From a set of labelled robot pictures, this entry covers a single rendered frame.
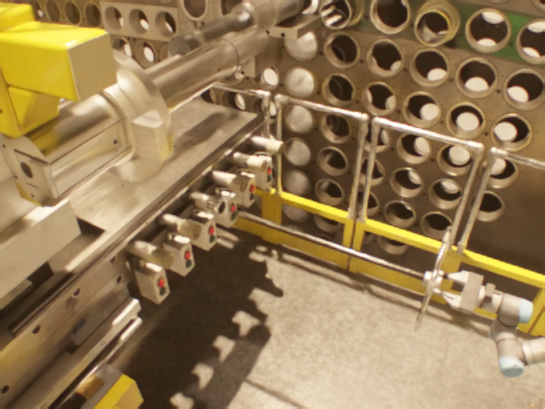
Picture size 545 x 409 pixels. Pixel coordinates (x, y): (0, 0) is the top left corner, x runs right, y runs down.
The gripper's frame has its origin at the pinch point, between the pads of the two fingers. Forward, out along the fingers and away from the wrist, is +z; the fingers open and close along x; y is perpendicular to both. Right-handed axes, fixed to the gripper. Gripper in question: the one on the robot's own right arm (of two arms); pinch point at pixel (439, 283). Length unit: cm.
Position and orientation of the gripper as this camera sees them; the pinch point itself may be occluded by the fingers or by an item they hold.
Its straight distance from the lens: 158.8
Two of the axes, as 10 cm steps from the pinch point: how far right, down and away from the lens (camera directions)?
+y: 2.1, 4.6, 8.6
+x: 4.2, -8.4, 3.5
